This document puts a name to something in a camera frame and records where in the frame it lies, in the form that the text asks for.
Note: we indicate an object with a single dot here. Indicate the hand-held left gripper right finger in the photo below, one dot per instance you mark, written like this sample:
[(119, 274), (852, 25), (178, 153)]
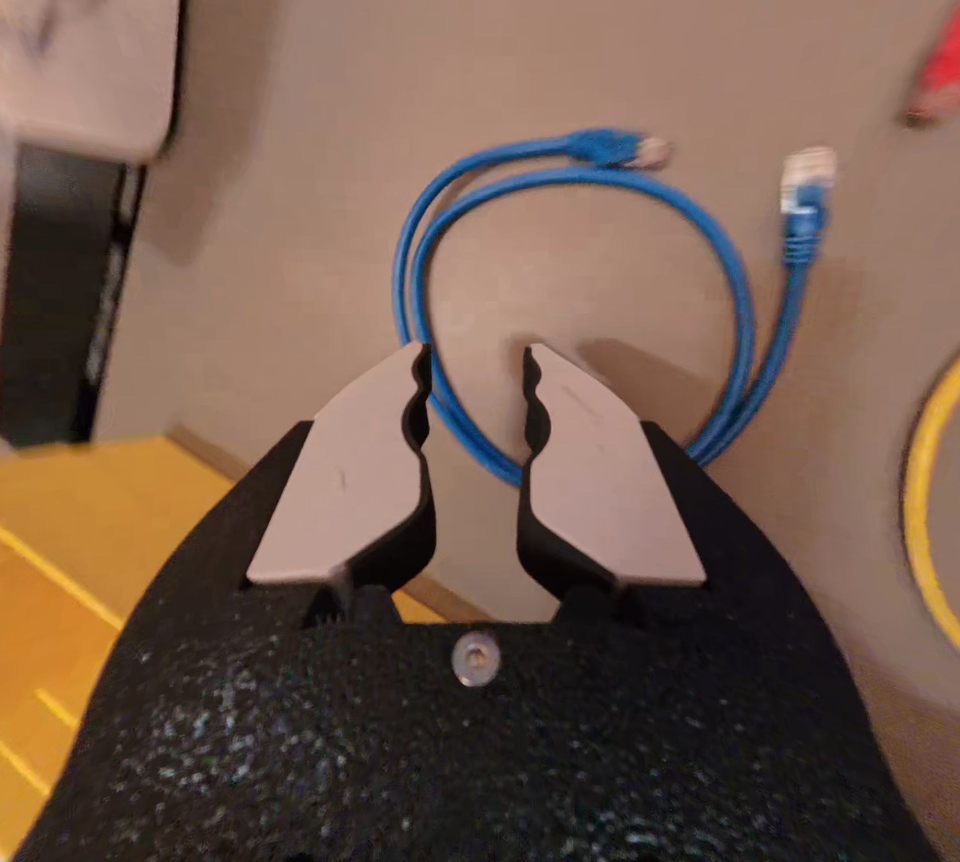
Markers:
[(607, 502)]

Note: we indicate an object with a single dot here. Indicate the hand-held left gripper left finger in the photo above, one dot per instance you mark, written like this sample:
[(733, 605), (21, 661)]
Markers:
[(345, 495)]

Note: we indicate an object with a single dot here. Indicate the yellow plastic bin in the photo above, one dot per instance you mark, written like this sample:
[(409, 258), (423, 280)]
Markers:
[(75, 540)]

